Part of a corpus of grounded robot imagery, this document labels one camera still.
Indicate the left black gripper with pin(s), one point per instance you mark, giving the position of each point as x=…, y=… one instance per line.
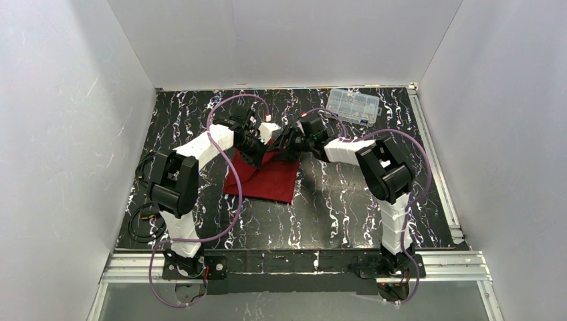
x=256, y=153

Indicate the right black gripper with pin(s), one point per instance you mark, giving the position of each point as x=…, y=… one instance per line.
x=288, y=143

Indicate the red cloth napkin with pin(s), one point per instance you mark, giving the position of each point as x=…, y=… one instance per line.
x=274, y=181

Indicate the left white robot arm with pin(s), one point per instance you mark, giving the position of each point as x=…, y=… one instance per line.
x=173, y=186

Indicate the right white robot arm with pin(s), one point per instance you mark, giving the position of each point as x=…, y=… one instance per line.
x=387, y=176

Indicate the clear plastic compartment box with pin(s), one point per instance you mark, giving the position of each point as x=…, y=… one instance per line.
x=354, y=107

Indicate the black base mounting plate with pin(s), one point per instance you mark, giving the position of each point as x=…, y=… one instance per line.
x=304, y=270

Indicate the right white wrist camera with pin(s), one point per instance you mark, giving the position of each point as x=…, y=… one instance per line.
x=298, y=125

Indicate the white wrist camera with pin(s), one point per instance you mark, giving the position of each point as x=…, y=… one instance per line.
x=268, y=131
x=298, y=125

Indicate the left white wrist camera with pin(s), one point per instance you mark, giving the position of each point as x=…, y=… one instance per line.
x=268, y=131

